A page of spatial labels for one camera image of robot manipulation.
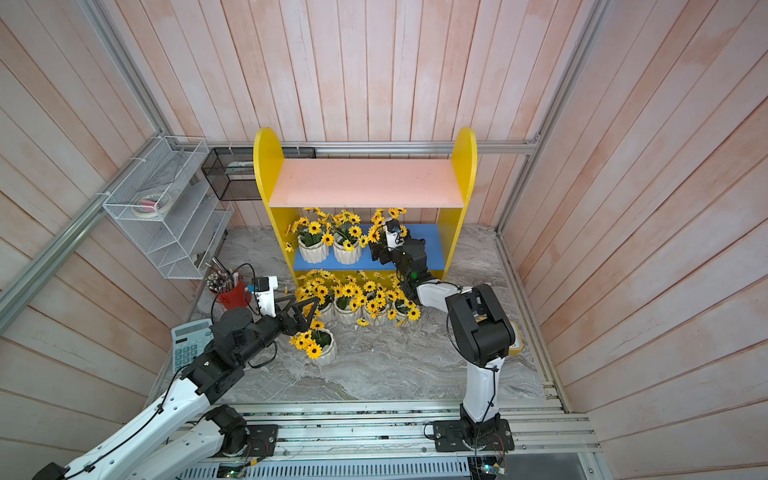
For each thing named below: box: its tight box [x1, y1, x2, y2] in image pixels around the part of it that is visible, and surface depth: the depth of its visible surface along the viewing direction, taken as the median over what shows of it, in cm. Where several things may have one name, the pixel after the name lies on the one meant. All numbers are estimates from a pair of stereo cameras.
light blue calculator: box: [171, 318, 214, 373], surface depth 90 cm
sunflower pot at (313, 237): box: [286, 210, 335, 264], surface depth 89 cm
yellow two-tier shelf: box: [253, 127, 479, 287], surface depth 85 cm
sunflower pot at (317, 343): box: [290, 320, 338, 366], surface depth 79 cm
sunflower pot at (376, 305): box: [363, 280, 389, 327], surface depth 87 cm
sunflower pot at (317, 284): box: [295, 269, 335, 325], surface depth 91 cm
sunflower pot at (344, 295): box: [331, 275, 363, 326], surface depth 92 cm
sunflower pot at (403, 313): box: [387, 298, 421, 328], surface depth 87 cm
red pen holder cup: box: [212, 275, 252, 310], surface depth 93 cm
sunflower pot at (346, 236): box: [332, 210, 363, 265], surface depth 88 cm
